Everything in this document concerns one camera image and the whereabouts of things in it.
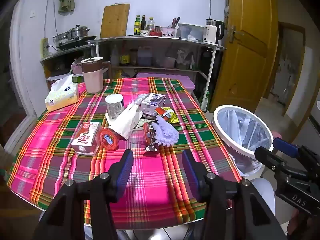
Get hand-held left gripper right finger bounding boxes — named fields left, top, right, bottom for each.
left=182, top=149, right=288, bottom=240

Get metal door handle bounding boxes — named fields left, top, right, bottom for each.
left=226, top=25, right=244, bottom=43

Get plastic jug of dark liquid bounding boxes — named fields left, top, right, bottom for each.
left=137, top=46, right=153, bottom=67

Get wooden cutting board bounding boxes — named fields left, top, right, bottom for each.
left=100, top=3, right=130, bottom=39

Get red silver snack wrapper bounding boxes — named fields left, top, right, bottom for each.
left=142, top=123, right=158, bottom=152

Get low metal counter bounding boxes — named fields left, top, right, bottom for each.
left=40, top=44, right=98, bottom=85

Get yellow wooden door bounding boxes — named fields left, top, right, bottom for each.
left=209, top=0, right=279, bottom=113

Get steel pot with lid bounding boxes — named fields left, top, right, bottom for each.
left=68, top=24, right=90, bottom=40

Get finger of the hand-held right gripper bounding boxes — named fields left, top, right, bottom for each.
left=254, top=146, right=306, bottom=178
left=272, top=137, right=320, bottom=171

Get yellow red snack packet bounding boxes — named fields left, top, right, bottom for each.
left=155, top=107, right=180, bottom=124

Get white black electric kettle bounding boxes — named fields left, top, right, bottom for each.
left=203, top=19, right=225, bottom=44

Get clear plastic container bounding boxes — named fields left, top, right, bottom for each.
left=178, top=23, right=205, bottom=42

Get purple lidded storage box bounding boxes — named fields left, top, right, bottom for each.
left=136, top=72, right=195, bottom=97

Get metal shelf unit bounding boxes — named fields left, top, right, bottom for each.
left=86, top=35, right=227, bottom=105

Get purple white small carton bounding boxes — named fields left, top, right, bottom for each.
left=140, top=92, right=166, bottom=114

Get crumpled plastic bags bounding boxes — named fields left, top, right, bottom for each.
left=176, top=50, right=195, bottom=70

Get white yellow tissue pack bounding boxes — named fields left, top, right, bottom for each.
left=45, top=74, right=80, bottom=112

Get green plastic bottle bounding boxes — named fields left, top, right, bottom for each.
left=201, top=91, right=210, bottom=112

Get steel pan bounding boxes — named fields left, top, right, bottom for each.
left=52, top=31, right=70, bottom=46

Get white square coaster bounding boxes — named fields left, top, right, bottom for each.
left=105, top=111, right=118, bottom=127

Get black stove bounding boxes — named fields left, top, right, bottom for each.
left=55, top=36, right=97, bottom=50

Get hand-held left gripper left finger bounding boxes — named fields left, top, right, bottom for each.
left=32, top=149, right=134, bottom=240

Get pink jug with brown lid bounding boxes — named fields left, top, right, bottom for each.
left=80, top=57, right=112, bottom=95

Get white plastic bottle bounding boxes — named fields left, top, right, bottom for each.
left=110, top=45, right=120, bottom=67

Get yellow power strip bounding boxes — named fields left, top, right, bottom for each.
left=41, top=37, right=49, bottom=58

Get soy sauce bottle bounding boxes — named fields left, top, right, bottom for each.
left=119, top=45, right=130, bottom=67

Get pink green plaid tablecloth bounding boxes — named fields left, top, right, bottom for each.
left=7, top=77, right=242, bottom=230

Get white paper cup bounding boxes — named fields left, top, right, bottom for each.
left=105, top=94, right=125, bottom=120

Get white round stool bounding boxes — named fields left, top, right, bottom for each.
left=244, top=177, right=275, bottom=215

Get white plastic wrapper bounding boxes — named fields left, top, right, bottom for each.
left=129, top=94, right=150, bottom=106

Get white round bin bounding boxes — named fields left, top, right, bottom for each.
left=212, top=105, right=275, bottom=178

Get pink utensil holder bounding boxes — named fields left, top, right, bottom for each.
left=162, top=26, right=176, bottom=38

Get clear plastic bin liner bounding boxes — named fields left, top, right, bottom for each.
left=216, top=107, right=272, bottom=178

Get red white milk carton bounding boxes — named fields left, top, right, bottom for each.
left=71, top=122, right=102, bottom=155

